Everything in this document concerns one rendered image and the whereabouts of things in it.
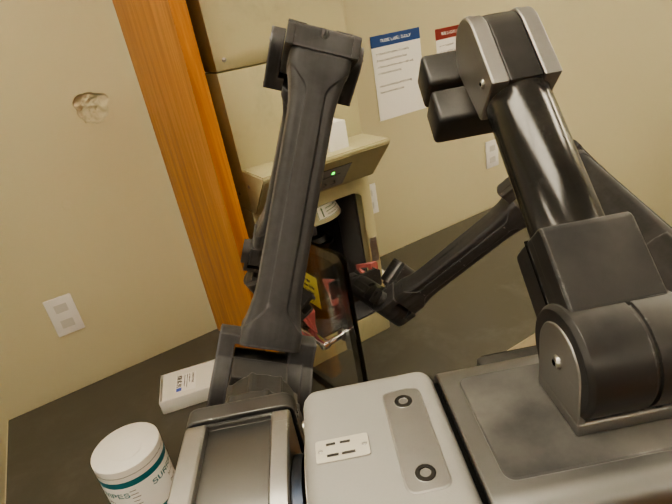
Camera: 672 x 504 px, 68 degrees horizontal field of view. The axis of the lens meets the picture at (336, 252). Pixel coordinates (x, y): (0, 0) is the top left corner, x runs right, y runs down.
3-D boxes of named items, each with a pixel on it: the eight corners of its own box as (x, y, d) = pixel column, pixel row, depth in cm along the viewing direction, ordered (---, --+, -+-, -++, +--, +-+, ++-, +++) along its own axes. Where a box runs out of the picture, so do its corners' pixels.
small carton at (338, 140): (318, 150, 113) (314, 123, 110) (337, 144, 115) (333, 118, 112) (330, 152, 109) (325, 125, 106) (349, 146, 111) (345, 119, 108)
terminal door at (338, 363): (297, 362, 129) (262, 220, 112) (374, 422, 106) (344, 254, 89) (294, 364, 128) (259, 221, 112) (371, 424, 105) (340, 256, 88)
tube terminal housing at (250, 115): (257, 337, 152) (182, 74, 120) (345, 296, 165) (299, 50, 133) (293, 377, 132) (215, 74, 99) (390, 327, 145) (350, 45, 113)
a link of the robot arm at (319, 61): (280, -26, 47) (382, 1, 49) (274, 28, 60) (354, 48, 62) (201, 433, 49) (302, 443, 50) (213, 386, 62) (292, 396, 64)
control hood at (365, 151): (251, 213, 112) (240, 170, 108) (368, 172, 125) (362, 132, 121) (272, 225, 103) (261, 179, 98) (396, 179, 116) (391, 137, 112)
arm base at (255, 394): (223, 528, 43) (182, 424, 38) (232, 455, 50) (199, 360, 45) (320, 509, 43) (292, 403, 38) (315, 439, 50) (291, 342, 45)
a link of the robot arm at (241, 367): (228, 387, 45) (287, 394, 46) (238, 326, 54) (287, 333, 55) (215, 461, 49) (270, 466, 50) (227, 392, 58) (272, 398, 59)
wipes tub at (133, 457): (112, 494, 106) (86, 442, 100) (172, 462, 112) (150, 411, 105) (122, 540, 96) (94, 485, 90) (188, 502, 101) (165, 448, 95)
